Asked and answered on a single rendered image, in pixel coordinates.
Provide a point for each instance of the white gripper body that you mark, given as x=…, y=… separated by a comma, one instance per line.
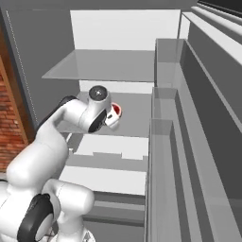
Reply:
x=115, y=123

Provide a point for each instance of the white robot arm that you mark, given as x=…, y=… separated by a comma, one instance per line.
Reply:
x=38, y=157

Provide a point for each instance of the red raw steak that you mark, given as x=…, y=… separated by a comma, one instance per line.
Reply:
x=117, y=109

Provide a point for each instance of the glass fridge shelf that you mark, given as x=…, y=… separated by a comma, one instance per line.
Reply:
x=104, y=64
x=135, y=113

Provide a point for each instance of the grey door bin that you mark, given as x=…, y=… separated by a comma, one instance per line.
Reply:
x=162, y=176
x=165, y=105
x=168, y=63

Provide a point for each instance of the white fridge drawer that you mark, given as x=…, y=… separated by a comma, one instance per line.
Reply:
x=107, y=181

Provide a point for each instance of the grey fridge door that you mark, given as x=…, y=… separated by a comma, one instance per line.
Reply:
x=214, y=94

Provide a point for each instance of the grey fridge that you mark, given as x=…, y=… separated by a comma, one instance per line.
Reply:
x=44, y=41

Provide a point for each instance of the brown wooden panel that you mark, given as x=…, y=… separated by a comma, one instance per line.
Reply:
x=12, y=91

